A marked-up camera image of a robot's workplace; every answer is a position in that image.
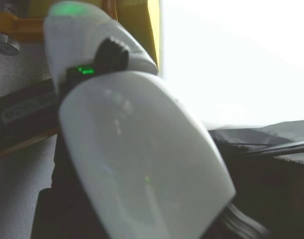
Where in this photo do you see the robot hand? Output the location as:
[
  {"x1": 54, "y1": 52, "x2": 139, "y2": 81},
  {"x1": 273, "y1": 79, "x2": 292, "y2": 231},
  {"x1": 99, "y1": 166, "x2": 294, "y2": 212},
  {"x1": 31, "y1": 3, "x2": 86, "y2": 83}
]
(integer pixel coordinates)
[{"x1": 29, "y1": 0, "x2": 270, "y2": 239}]

